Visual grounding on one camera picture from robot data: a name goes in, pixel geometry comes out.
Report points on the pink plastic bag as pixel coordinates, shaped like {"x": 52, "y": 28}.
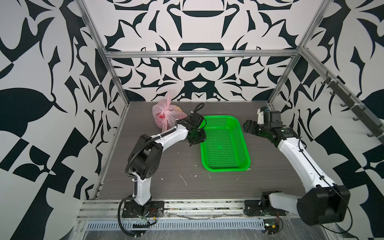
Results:
{"x": 165, "y": 113}

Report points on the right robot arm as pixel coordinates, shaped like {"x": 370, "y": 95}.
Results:
{"x": 324, "y": 201}

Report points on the white slotted cable duct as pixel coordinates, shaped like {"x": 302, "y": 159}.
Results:
{"x": 211, "y": 224}

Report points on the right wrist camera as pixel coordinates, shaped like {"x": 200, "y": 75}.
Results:
{"x": 269, "y": 118}

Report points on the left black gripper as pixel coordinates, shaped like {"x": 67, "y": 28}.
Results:
{"x": 203, "y": 138}

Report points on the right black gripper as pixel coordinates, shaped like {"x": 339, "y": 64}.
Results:
{"x": 252, "y": 130}

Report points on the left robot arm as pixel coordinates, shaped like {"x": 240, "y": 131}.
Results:
{"x": 145, "y": 158}

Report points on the green plastic basket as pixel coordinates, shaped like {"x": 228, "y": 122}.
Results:
{"x": 225, "y": 149}

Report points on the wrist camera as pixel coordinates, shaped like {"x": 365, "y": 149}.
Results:
{"x": 194, "y": 121}
{"x": 269, "y": 118}

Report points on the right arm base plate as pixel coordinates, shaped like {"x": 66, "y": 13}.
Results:
{"x": 255, "y": 208}

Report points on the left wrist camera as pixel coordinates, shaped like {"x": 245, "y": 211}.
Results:
{"x": 194, "y": 121}

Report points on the small circuit board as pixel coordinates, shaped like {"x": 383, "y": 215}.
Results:
{"x": 272, "y": 226}

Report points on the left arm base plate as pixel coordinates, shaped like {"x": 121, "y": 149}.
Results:
{"x": 151, "y": 209}

